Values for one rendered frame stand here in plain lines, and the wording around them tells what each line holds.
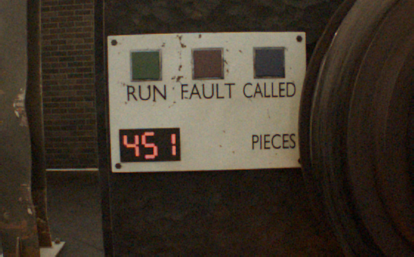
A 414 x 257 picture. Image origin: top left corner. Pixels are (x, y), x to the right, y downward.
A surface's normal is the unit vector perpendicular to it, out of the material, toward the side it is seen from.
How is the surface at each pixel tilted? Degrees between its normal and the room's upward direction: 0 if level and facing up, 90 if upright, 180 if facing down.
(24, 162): 89
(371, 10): 90
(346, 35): 90
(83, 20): 90
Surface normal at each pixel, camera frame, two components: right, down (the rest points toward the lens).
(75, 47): 0.03, 0.08
